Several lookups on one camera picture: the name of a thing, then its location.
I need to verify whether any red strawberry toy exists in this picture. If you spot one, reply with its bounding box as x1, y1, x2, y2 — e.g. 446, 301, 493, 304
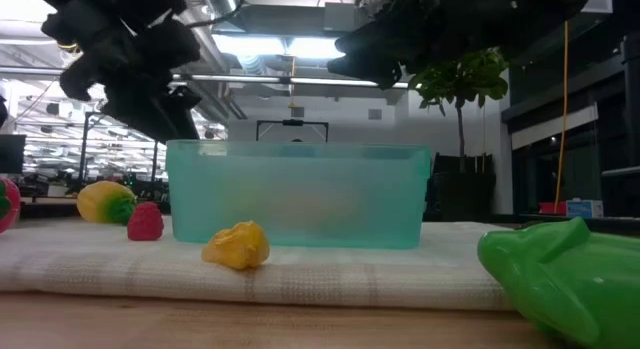
0, 176, 22, 235

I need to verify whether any potted green plant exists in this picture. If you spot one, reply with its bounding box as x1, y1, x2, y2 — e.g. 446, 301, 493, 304
407, 46, 511, 223

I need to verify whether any yellow hanging cable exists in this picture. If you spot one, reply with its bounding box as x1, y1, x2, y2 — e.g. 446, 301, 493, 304
553, 21, 572, 215

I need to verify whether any yellow banana toy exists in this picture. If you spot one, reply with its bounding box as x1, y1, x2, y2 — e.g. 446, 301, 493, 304
200, 219, 271, 271

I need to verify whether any blue and white box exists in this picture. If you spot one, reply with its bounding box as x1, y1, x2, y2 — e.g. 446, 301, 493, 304
565, 198, 605, 220

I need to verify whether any long ceiling light bar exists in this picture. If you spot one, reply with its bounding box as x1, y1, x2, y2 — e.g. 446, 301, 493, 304
169, 72, 410, 90

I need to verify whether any green cucumber toy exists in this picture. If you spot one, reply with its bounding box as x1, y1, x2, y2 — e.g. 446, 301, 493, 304
477, 216, 640, 349

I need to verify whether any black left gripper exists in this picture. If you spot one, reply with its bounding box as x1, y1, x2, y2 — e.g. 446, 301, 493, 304
59, 18, 202, 143

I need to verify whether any teal translucent plastic container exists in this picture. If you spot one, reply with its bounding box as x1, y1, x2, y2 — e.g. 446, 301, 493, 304
165, 139, 432, 250

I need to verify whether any white checked cloth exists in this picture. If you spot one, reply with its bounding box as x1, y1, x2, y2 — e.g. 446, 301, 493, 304
0, 216, 512, 311

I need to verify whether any grey ceiling box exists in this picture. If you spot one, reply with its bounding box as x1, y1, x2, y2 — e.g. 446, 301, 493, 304
323, 1, 358, 33

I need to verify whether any silver ventilation duct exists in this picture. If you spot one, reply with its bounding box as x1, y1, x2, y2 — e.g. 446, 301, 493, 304
202, 0, 241, 19

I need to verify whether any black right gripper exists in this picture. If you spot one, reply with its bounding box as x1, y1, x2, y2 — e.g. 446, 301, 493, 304
327, 0, 511, 88

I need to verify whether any black rig frame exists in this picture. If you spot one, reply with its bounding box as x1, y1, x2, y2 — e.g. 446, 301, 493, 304
78, 110, 163, 190
255, 119, 331, 143

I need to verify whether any black monitor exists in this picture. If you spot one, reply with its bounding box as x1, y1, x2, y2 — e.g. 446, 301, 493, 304
0, 133, 27, 175

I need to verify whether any small red raspberry toy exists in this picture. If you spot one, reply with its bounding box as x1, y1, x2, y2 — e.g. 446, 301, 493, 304
126, 201, 165, 242

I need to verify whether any red box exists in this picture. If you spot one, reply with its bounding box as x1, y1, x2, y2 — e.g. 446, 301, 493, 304
538, 200, 569, 216

